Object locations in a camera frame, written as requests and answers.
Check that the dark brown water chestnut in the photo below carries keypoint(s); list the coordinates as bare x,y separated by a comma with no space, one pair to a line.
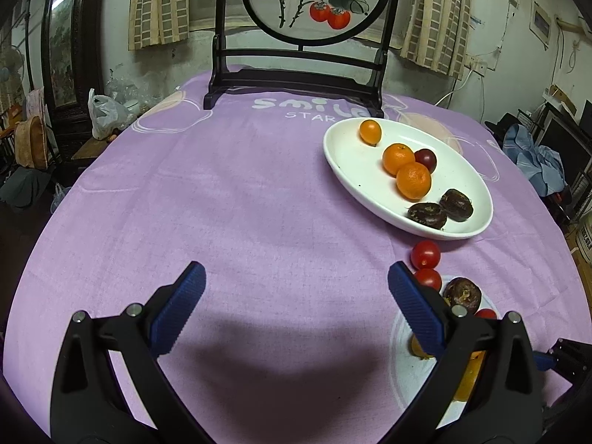
456,204
462,293
427,215

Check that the dark wooden painted table screen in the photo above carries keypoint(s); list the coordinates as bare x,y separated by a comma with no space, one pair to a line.
296,81

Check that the dark purple plum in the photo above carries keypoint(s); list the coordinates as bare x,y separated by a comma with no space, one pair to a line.
428,158

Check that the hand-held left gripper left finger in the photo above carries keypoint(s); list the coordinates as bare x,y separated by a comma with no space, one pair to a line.
178,307

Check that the purple printed tablecloth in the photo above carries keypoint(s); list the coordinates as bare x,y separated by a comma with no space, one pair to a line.
259,194

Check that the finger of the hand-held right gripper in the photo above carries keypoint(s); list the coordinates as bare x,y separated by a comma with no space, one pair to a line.
545,360

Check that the small round white plate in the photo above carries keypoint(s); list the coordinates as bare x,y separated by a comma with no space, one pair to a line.
411,388

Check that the orange tangerine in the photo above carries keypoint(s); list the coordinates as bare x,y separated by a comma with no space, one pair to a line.
397,157
413,181
468,379

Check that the dark framed landscape painting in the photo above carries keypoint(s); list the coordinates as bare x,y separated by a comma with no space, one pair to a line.
64,46

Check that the white oval plate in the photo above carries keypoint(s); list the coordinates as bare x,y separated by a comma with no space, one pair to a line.
370,180

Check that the red cherry tomato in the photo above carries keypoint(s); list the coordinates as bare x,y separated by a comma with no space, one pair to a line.
485,313
425,254
429,279

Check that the blue crumpled cloth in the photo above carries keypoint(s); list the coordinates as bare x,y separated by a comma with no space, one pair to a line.
539,157

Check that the white wall socket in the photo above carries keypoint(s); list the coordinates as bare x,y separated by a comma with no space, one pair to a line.
475,64

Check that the white plastic bag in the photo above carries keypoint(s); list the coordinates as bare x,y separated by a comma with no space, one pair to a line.
106,115

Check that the small orange kumquat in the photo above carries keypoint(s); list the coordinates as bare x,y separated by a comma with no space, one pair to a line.
418,349
370,131

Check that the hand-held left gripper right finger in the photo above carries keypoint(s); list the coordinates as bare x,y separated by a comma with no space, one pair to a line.
418,312

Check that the white framed wall picture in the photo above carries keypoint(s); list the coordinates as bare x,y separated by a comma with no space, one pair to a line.
540,23

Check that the beige checked curtain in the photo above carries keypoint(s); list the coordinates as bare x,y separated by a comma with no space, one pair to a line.
437,18
157,4

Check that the black monitor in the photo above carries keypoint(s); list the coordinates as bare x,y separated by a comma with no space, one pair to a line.
562,138

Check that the standing fan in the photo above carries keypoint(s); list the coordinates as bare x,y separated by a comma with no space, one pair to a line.
10,62

